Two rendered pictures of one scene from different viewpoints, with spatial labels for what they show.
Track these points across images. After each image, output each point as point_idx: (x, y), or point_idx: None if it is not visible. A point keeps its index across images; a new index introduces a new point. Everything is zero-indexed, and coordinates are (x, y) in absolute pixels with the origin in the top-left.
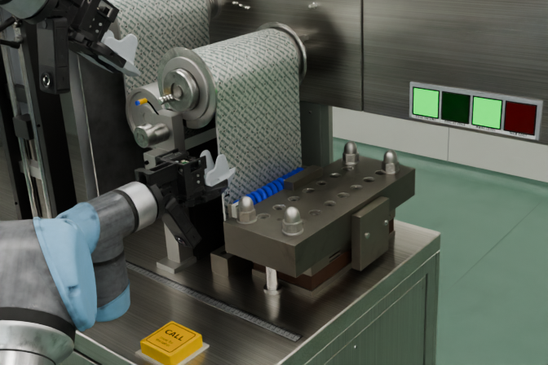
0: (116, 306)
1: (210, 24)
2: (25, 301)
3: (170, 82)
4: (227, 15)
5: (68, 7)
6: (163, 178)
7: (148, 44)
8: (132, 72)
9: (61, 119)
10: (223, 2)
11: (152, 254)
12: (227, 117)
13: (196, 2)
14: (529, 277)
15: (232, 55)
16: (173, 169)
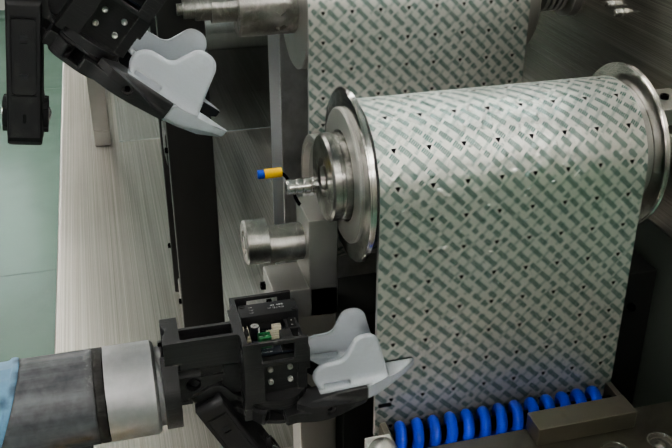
0: None
1: (563, 26)
2: None
3: (317, 154)
4: (589, 17)
5: None
6: (200, 357)
7: (370, 52)
8: (193, 128)
9: (208, 148)
10: None
11: (290, 425)
12: (407, 260)
13: None
14: None
15: (458, 131)
16: (229, 343)
